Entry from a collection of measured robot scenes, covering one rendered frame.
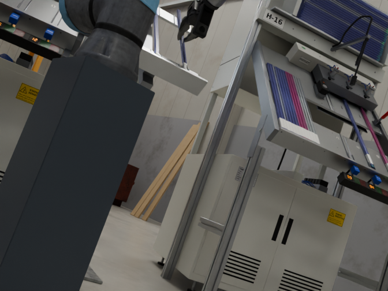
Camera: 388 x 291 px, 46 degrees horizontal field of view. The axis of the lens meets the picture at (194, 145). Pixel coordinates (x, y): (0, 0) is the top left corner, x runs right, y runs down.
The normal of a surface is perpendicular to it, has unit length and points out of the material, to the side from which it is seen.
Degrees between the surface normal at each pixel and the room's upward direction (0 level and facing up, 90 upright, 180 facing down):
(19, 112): 90
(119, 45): 72
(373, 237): 90
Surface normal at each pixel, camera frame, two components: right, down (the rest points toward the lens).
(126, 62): 0.75, -0.15
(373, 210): -0.71, -0.35
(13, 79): 0.32, -0.02
